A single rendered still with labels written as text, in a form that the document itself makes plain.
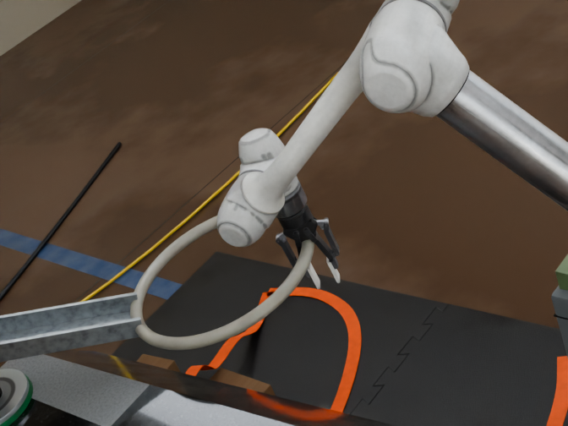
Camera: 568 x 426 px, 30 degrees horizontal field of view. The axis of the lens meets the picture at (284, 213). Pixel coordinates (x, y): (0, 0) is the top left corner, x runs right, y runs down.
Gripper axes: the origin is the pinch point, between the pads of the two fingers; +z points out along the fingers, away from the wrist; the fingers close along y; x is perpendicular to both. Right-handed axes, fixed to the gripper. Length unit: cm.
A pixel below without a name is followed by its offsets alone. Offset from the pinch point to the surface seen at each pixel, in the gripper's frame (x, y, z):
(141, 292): -2.0, 44.7, -9.4
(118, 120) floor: -303, 153, 81
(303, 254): 6.3, 0.5, -11.1
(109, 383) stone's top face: 18, 54, -2
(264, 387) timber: -49, 50, 72
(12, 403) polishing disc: 20, 78, -6
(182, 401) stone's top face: 31.2, 33.8, -0.5
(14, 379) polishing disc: 11, 80, -6
